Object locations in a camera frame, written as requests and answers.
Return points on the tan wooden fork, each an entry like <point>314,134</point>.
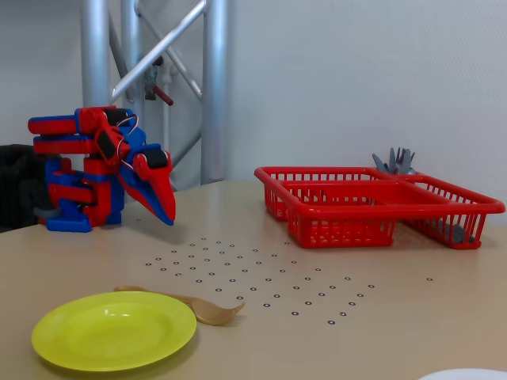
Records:
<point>214,310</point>

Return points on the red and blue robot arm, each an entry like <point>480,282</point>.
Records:
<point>95,190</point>

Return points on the black fabric object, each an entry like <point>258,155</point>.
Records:
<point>16,186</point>

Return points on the aluminium truss frame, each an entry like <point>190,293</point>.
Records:
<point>214,79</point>

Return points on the lime green plastic plate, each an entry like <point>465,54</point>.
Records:
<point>115,332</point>

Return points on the gray plastic knife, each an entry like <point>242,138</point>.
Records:
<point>379,163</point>

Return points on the blue gripper with motor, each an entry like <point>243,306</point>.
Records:
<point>155,179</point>

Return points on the white round disc base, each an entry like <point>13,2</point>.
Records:
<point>467,375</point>

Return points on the red plastic dish basket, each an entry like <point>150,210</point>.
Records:
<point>340,190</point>

